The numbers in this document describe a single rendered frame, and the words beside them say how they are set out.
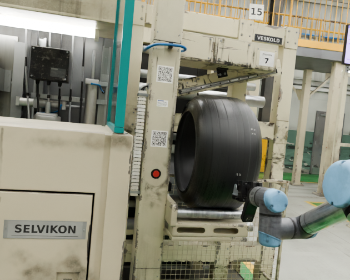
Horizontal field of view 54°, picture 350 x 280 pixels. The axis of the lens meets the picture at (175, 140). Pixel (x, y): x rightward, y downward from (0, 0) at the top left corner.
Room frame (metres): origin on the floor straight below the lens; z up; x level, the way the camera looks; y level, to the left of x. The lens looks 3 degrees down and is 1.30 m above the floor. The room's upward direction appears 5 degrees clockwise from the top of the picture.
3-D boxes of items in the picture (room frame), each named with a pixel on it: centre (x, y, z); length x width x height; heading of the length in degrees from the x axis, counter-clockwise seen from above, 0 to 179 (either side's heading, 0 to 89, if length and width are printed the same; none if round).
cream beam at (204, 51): (2.00, -0.21, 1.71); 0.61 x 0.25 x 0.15; 103
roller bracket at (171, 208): (1.64, 0.02, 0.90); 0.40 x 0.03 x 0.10; 13
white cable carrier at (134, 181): (1.56, 0.16, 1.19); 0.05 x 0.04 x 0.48; 13
